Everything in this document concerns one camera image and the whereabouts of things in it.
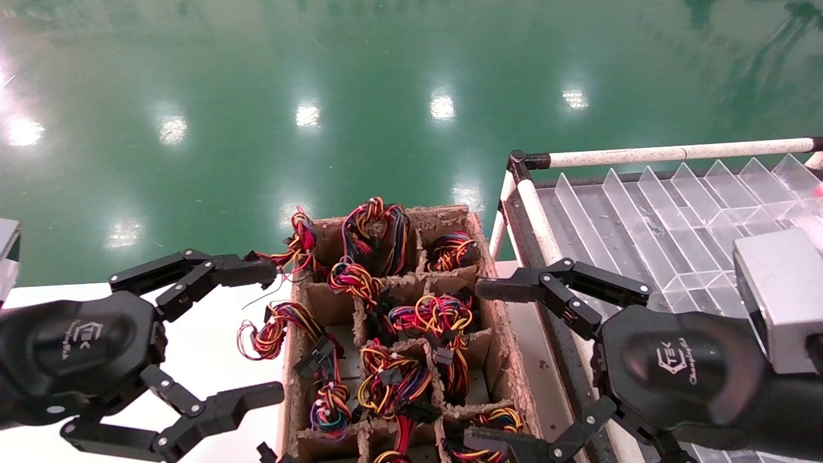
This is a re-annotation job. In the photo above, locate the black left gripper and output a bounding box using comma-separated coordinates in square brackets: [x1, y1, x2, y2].
[0, 250, 285, 463]

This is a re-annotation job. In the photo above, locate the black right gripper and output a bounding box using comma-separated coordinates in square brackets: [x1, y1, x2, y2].
[463, 257, 823, 463]

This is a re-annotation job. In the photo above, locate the grey power supply with wires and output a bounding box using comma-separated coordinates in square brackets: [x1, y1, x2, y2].
[415, 295, 476, 404]

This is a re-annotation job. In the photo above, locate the brown cardboard divider box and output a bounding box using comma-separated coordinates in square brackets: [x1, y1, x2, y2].
[276, 204, 544, 463]

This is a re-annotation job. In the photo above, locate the clear acrylic divider tray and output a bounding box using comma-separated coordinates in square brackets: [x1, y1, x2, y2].
[537, 154, 823, 463]

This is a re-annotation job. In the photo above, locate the red orange blue wire bundle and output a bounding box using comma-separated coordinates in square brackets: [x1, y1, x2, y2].
[237, 301, 345, 381]

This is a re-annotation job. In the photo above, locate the orange yellow red wire bundle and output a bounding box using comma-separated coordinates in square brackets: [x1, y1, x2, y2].
[447, 406, 525, 463]

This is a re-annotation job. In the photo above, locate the blue green purple wire bundle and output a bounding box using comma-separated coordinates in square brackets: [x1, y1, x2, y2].
[310, 381, 354, 442]

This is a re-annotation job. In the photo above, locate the red blue yellow wire bundle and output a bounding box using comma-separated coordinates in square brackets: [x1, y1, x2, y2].
[384, 295, 444, 341]

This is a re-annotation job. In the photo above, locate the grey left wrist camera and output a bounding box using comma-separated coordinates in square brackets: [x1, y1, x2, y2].
[0, 219, 21, 303]

